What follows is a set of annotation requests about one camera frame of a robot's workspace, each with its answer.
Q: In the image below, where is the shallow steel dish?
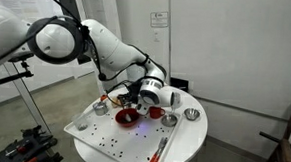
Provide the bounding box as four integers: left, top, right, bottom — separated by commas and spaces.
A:
160, 113, 179, 129

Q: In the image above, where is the red handled steel spoon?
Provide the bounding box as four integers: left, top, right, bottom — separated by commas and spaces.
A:
119, 104, 133, 122

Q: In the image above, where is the white rectangular tray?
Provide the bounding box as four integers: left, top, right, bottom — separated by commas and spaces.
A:
61, 95, 185, 162

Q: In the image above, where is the grey metal frame post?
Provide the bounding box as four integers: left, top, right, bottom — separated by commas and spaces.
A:
0, 59, 55, 135

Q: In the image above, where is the clear plastic cup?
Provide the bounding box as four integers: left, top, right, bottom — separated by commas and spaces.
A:
71, 111, 90, 132

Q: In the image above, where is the black tool pile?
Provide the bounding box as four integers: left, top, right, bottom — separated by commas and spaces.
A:
0, 122, 66, 162

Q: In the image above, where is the white door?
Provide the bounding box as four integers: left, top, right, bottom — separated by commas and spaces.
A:
72, 0, 134, 91

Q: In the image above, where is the black camera on stand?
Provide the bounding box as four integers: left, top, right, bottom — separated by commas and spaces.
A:
9, 53, 36, 64

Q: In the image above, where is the bag of yellow buns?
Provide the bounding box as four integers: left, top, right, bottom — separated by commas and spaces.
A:
110, 95, 123, 109

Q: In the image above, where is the printed paper poster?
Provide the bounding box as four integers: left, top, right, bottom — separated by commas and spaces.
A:
0, 0, 58, 24

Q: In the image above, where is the dark coffee bean pile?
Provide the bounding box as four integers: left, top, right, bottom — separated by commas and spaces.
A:
117, 111, 138, 125

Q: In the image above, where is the white light switch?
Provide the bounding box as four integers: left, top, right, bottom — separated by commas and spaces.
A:
153, 30, 161, 44

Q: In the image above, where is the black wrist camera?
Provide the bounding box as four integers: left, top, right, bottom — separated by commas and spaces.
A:
127, 80, 143, 96

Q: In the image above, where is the black box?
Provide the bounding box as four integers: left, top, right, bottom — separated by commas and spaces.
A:
169, 76, 191, 93

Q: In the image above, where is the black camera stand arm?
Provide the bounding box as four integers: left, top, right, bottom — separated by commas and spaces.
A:
0, 59, 35, 93

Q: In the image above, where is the red bowl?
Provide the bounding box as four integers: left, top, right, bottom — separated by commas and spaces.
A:
113, 106, 141, 130

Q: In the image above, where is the dark wooden chair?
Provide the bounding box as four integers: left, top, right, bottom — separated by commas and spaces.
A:
256, 98, 291, 162

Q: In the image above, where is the red mug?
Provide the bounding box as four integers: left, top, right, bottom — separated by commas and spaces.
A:
148, 105, 167, 120

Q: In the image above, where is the white wall sign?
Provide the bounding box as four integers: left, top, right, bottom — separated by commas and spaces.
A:
149, 10, 170, 29

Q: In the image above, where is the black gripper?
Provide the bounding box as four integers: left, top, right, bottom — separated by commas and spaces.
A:
116, 92, 142, 113

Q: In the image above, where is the small steel bowl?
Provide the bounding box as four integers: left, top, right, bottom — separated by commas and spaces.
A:
182, 107, 202, 122

